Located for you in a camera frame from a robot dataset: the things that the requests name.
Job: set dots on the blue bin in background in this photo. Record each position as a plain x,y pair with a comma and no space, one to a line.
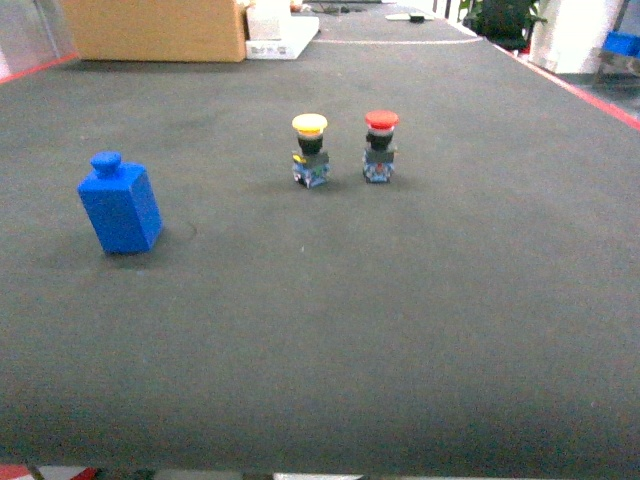
621,43

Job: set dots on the white flat cardboard box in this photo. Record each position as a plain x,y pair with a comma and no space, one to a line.
298,33

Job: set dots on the small white box on top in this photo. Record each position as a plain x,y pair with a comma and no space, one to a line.
268,19

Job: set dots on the green potted plant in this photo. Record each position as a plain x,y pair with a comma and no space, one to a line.
508,24

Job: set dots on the large brown cardboard box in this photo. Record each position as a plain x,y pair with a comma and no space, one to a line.
163,31

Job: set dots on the yellow mushroom push button switch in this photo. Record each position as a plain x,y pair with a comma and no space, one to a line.
311,164

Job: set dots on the red mushroom push button switch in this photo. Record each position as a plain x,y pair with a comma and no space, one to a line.
379,154

